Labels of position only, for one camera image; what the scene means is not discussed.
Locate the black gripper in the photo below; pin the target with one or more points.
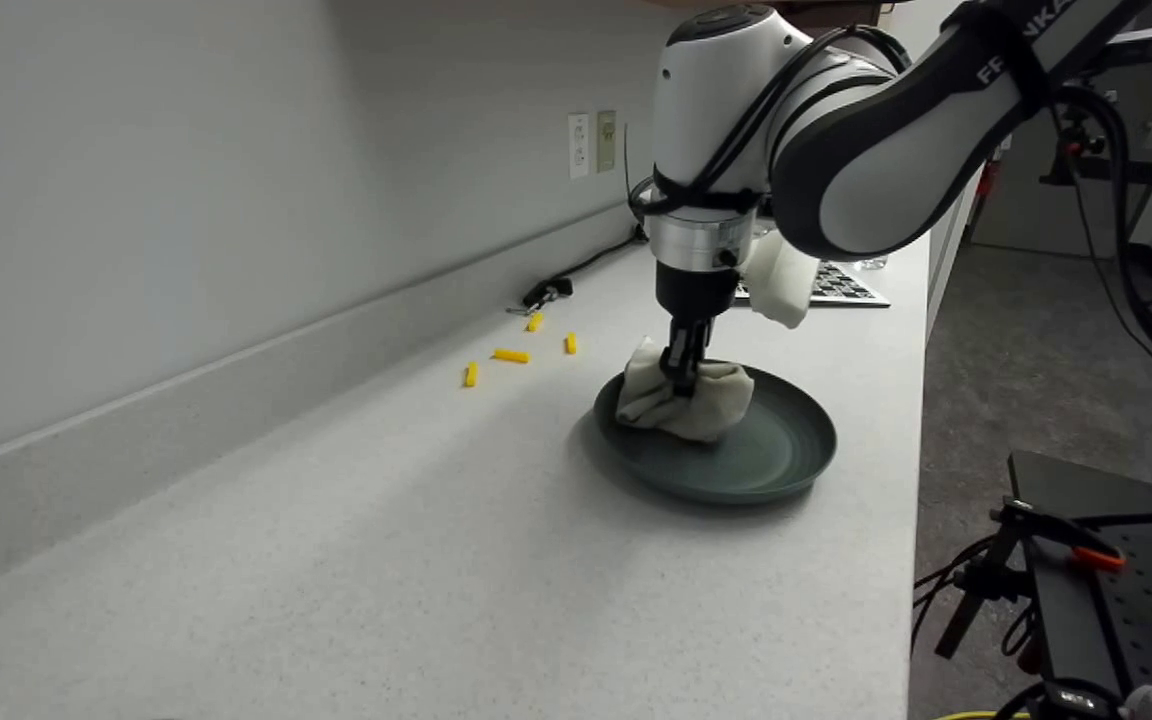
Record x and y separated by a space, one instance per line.
697 295

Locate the cream white towel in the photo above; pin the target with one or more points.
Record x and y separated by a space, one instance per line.
718 411

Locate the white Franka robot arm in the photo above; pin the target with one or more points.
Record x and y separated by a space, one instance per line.
871 173

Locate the small yellow block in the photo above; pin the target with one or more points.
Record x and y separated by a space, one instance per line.
514 357
568 343
532 321
471 372

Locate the black and white checkered board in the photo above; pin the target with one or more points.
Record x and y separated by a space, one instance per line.
854 290

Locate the orange black clamp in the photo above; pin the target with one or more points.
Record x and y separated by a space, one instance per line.
1096 558

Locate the black optical breadboard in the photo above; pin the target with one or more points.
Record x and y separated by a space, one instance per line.
1137 603

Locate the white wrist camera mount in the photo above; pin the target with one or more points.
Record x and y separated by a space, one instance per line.
779 285

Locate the beige wall outlet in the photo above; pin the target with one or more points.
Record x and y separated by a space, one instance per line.
605 140

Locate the white wall outlet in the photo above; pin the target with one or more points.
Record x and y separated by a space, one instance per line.
579 147

